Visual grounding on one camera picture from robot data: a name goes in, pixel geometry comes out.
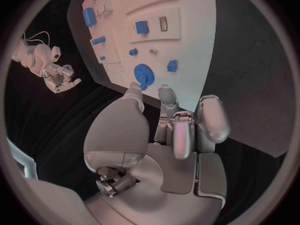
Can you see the white task board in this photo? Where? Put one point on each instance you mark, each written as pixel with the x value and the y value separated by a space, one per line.
pixel 150 41

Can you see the blue cylinder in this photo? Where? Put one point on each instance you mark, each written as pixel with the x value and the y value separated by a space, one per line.
pixel 98 40

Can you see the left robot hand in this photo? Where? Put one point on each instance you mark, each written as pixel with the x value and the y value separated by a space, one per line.
pixel 145 172

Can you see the small blue block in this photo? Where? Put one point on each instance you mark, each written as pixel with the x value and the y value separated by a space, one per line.
pixel 172 65

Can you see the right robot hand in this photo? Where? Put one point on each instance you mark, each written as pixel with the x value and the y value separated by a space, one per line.
pixel 59 76

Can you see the blue gear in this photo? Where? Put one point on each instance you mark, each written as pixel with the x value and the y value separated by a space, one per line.
pixel 144 74

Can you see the tiny blue peg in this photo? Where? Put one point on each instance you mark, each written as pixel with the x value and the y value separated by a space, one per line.
pixel 102 58

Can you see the large blue block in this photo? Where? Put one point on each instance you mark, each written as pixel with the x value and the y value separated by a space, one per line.
pixel 89 16

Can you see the blue rectangular plug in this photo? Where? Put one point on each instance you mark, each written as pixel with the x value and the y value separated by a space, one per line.
pixel 141 27

